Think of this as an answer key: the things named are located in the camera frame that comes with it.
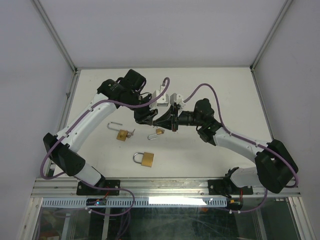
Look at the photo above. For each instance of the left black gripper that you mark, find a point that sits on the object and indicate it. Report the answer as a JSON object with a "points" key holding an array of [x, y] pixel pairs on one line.
{"points": [[147, 117]]}

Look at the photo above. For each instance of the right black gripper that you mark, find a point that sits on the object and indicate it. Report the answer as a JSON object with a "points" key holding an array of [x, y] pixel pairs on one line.
{"points": [[170, 117]]}

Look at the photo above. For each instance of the small brass padlock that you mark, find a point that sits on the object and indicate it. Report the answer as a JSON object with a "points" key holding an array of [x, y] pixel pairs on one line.
{"points": [[158, 131]]}

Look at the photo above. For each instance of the silver key set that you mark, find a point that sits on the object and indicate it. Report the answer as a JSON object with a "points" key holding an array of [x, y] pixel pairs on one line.
{"points": [[130, 134]]}

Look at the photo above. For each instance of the large brass padlock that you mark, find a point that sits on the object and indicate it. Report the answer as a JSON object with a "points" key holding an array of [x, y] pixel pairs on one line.
{"points": [[146, 159], [121, 134]]}

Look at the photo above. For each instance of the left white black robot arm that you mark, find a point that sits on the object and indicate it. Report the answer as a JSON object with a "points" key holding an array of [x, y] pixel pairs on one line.
{"points": [[62, 148]]}

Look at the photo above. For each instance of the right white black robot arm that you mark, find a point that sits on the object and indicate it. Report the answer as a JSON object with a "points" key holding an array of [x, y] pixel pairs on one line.
{"points": [[274, 166]]}

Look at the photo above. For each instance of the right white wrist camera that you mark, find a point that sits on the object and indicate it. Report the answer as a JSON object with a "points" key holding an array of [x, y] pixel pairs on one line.
{"points": [[177, 99]]}

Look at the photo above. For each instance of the slotted grey cable duct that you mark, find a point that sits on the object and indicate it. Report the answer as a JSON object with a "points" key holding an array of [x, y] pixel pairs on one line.
{"points": [[140, 202]]}

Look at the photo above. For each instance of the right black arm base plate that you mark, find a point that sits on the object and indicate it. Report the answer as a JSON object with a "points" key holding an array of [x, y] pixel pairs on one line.
{"points": [[226, 188]]}

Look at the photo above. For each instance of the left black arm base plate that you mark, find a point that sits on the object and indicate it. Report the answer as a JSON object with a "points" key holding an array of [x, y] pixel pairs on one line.
{"points": [[109, 187]]}

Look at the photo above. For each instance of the aluminium front rail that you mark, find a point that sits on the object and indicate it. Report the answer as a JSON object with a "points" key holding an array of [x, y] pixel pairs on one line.
{"points": [[63, 187]]}

